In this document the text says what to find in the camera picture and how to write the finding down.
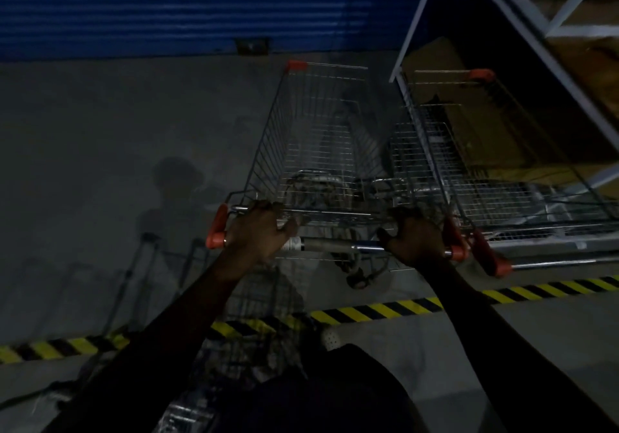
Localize flat brown cardboard box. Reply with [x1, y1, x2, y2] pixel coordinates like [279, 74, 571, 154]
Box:
[549, 36, 619, 121]

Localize person's white shoe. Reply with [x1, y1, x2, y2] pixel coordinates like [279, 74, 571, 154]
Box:
[320, 326, 349, 352]

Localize black shutter lock plate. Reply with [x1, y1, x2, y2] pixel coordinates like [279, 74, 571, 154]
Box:
[235, 37, 270, 55]

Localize person's left forearm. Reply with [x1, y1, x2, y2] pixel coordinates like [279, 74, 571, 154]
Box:
[46, 254, 264, 433]

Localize person's left hand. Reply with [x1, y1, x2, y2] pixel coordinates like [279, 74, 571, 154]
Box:
[223, 200, 301, 271]

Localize person's dark trousers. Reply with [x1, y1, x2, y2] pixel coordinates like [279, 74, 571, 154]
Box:
[213, 343, 428, 433]

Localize white metal shelf rack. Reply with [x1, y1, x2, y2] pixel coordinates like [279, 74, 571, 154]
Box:
[389, 0, 619, 196]

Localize person's right forearm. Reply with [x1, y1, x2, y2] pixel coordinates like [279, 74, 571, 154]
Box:
[420, 256, 619, 433]

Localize person's right hand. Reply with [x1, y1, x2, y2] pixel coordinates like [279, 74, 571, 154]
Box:
[377, 205, 449, 271]

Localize silver wire shopping cart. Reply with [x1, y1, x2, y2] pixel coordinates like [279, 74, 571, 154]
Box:
[390, 68, 619, 279]
[205, 59, 471, 433]

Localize large brown cardboard box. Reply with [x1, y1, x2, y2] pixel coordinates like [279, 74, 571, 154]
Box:
[403, 36, 533, 170]

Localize blue roller shutter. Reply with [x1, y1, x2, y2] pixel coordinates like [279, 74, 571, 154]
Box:
[0, 0, 477, 62]

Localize yellow black hazard tape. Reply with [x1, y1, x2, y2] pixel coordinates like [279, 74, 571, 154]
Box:
[0, 275, 619, 366]

